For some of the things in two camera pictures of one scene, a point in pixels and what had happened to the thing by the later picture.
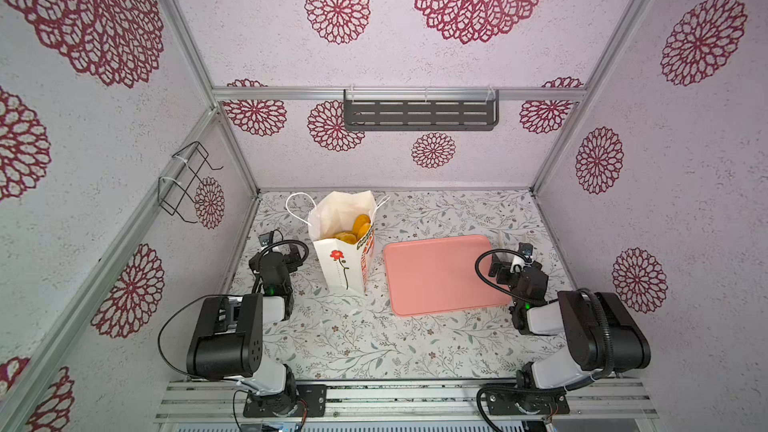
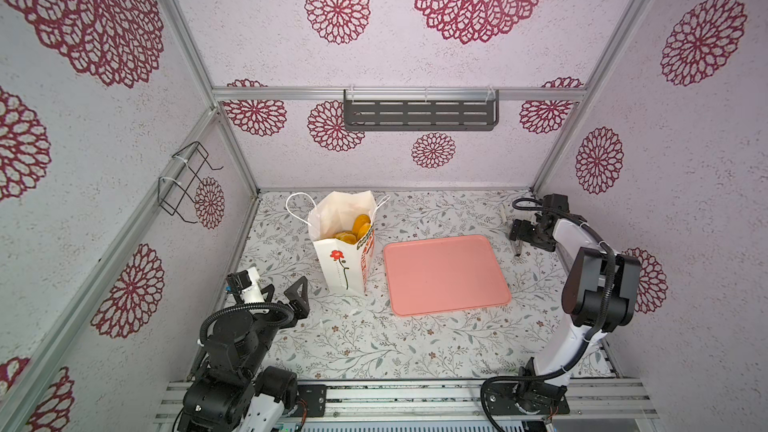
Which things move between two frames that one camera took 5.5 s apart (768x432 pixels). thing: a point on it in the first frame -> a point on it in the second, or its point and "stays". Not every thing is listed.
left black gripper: (287, 258) -> (279, 303)
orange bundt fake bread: (350, 238) stays
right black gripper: (501, 270) -> (527, 232)
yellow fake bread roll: (363, 230) stays
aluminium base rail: (409, 401) stays
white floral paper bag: (346, 265) stays
